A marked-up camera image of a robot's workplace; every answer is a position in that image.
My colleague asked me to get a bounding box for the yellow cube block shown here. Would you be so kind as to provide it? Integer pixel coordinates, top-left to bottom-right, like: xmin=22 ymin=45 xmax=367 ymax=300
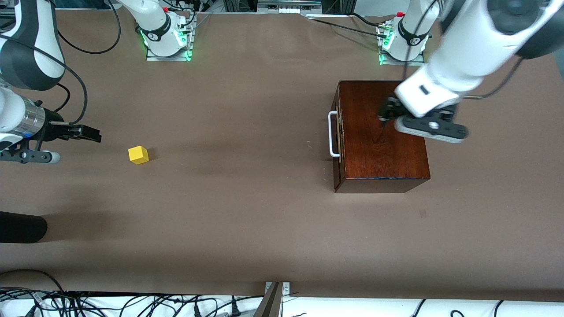
xmin=128 ymin=145 xmax=149 ymax=165

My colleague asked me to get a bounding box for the wooden drawer with white handle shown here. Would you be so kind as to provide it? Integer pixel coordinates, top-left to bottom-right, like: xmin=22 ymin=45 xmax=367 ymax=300
xmin=329 ymin=90 xmax=344 ymax=179

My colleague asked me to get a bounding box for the dark brown wooden cabinet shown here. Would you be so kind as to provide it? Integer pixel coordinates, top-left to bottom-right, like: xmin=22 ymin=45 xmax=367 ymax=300
xmin=334 ymin=80 xmax=431 ymax=194

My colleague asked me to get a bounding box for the black cylinder object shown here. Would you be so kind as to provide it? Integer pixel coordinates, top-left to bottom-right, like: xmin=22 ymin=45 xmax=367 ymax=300
xmin=0 ymin=211 xmax=48 ymax=243

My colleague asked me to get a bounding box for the silver power strip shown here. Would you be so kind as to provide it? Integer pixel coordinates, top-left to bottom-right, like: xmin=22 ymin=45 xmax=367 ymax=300
xmin=257 ymin=0 xmax=322 ymax=14

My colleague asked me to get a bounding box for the dark metal bar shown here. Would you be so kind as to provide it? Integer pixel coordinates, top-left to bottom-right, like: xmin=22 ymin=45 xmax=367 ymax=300
xmin=253 ymin=283 xmax=282 ymax=317

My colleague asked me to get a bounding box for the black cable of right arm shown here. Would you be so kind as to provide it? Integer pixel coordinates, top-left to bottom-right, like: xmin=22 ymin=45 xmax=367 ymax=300
xmin=0 ymin=0 xmax=122 ymax=126

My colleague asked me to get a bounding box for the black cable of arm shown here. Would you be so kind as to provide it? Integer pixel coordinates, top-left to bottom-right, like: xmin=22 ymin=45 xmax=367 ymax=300
xmin=0 ymin=0 xmax=122 ymax=126
xmin=463 ymin=55 xmax=525 ymax=100

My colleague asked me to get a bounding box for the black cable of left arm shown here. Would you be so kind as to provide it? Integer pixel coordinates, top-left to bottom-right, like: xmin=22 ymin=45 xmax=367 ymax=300
xmin=463 ymin=55 xmax=525 ymax=100

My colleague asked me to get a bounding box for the metal base plate of left arm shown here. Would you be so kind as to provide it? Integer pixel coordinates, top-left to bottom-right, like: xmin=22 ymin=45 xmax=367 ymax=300
xmin=377 ymin=22 xmax=426 ymax=66

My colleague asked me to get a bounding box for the black cable on table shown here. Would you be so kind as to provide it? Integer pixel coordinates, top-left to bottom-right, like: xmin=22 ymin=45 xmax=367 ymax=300
xmin=304 ymin=13 xmax=390 ymax=40

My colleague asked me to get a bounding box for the metal base plate of right arm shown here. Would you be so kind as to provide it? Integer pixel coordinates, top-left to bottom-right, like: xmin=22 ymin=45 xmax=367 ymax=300
xmin=146 ymin=13 xmax=197 ymax=62

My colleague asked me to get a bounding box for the black cable bundle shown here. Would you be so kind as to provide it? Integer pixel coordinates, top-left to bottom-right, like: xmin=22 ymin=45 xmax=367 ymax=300
xmin=0 ymin=269 xmax=265 ymax=317

